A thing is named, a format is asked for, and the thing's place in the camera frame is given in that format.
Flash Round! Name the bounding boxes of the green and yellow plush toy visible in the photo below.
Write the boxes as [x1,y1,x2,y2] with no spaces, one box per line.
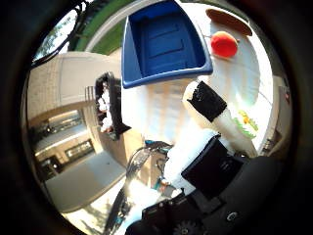
[232,109,259,140]

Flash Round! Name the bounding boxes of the brown bread plush toy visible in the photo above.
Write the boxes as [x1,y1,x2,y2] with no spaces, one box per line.
[205,8,253,37]

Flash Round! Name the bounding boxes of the blue plastic container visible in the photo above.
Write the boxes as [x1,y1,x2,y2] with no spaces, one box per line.
[120,0,214,90]

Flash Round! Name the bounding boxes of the red peach plush toy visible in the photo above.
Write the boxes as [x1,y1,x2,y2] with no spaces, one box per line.
[209,30,241,59]

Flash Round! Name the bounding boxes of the beige house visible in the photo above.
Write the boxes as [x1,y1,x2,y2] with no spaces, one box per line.
[25,50,123,177]

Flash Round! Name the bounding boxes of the leafy tree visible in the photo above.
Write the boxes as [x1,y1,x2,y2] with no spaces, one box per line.
[33,14,79,62]

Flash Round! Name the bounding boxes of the black cable bundle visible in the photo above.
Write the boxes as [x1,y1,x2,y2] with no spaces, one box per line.
[104,140,174,234]

